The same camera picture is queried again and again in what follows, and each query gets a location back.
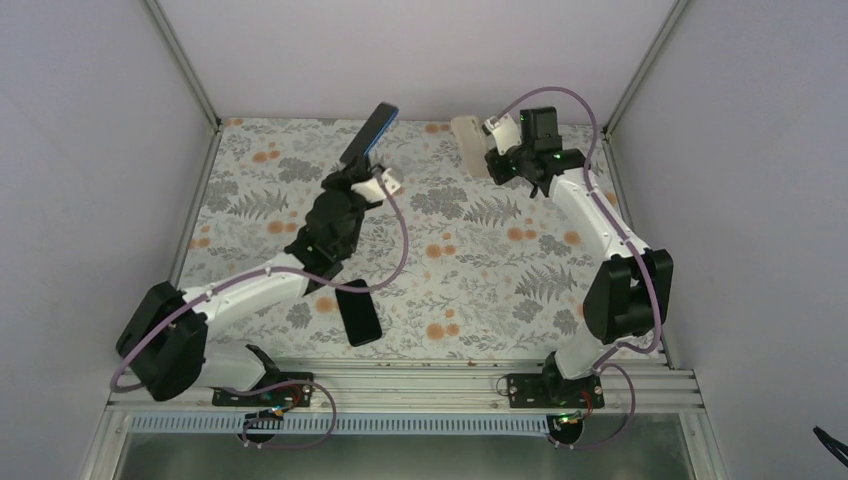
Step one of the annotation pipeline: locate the purple cable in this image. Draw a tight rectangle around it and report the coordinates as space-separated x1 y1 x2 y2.
109 168 410 452
496 86 664 452

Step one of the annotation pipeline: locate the aluminium rail frame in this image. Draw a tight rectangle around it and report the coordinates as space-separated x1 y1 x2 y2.
83 359 727 479

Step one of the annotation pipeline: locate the black object at edge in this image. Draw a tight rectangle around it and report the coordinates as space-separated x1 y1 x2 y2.
813 426 848 467

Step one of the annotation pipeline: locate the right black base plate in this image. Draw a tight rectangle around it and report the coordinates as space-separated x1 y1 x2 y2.
505 373 605 409

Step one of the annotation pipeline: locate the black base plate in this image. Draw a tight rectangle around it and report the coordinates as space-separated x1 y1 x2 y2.
212 372 314 410
505 373 605 409

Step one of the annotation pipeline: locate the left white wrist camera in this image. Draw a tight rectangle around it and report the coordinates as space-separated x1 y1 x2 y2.
351 168 404 203

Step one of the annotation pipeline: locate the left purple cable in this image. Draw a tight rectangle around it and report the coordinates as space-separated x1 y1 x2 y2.
109 168 410 452

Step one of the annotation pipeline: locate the beige phone case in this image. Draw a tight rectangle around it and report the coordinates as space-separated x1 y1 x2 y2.
450 116 490 178

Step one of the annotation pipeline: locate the floral patterned table mat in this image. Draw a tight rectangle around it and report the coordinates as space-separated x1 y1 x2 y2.
178 118 597 362

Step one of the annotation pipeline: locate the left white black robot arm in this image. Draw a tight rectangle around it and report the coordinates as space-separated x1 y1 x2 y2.
109 155 403 405

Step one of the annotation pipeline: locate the black phone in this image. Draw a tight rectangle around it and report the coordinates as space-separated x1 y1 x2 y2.
335 289 383 347

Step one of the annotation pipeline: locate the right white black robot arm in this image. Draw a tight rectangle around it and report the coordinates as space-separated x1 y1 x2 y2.
483 107 673 407

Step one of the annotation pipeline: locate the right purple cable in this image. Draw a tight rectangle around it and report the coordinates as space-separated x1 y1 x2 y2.
496 86 664 452

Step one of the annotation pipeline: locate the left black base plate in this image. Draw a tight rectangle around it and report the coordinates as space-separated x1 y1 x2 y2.
212 372 314 410

